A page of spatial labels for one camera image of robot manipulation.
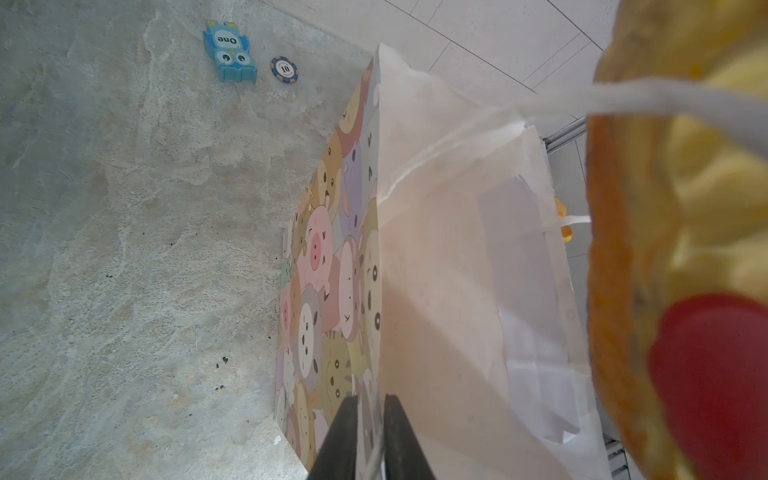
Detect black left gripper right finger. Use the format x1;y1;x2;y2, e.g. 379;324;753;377
383;394;435;480

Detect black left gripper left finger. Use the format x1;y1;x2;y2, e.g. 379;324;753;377
307;395;358;480

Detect cartoon animal paper bag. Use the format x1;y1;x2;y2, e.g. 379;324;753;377
276;34;767;479

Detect red kitchen tongs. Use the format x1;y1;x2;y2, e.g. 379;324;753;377
647;294;767;479

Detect braided yellow fake bread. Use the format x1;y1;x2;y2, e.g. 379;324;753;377
584;0;768;480

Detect blue poker chip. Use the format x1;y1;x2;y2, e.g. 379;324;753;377
270;56;299;84

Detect blue owl toy block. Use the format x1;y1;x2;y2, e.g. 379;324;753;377
203;20;257;82

